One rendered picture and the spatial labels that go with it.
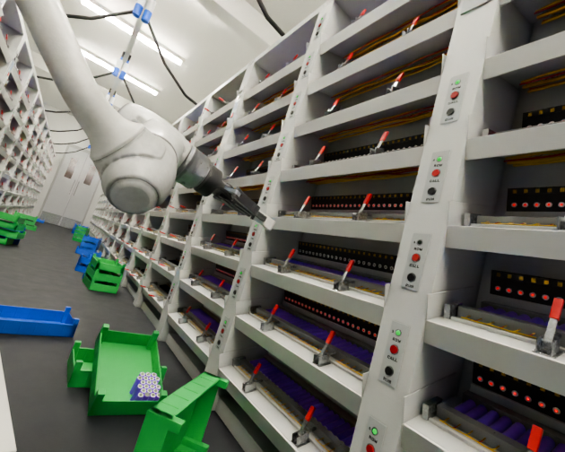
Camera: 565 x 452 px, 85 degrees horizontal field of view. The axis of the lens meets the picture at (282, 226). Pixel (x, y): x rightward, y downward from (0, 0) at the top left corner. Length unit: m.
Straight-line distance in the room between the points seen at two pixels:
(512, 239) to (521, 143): 0.19
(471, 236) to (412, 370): 0.28
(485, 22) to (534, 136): 0.34
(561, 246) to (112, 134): 0.72
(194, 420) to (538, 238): 0.95
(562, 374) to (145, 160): 0.69
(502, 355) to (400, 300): 0.20
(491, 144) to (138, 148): 0.66
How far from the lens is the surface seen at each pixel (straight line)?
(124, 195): 0.54
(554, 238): 0.65
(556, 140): 0.73
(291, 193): 1.28
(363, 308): 0.78
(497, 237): 0.68
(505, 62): 0.87
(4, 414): 0.60
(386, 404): 0.73
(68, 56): 0.61
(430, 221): 0.73
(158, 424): 0.78
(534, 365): 0.63
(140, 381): 1.19
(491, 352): 0.65
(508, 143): 0.75
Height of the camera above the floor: 0.54
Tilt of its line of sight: 8 degrees up
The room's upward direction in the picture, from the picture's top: 17 degrees clockwise
